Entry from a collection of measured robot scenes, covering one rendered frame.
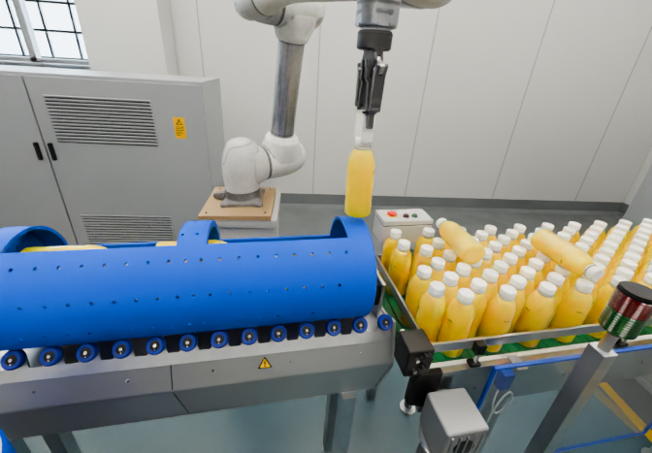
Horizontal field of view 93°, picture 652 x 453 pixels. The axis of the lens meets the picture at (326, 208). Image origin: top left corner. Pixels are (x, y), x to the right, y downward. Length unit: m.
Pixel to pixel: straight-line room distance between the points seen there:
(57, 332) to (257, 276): 0.43
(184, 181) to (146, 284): 1.78
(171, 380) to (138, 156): 1.86
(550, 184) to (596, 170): 0.57
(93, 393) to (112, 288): 0.32
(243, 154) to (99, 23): 2.49
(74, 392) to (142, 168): 1.79
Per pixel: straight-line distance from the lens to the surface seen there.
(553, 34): 4.35
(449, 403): 0.98
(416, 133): 3.79
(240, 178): 1.35
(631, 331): 0.88
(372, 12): 0.73
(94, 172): 2.76
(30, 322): 0.90
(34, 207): 3.14
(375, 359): 1.00
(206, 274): 0.76
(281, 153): 1.40
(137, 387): 1.01
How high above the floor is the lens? 1.62
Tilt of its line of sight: 25 degrees down
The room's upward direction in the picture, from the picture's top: 4 degrees clockwise
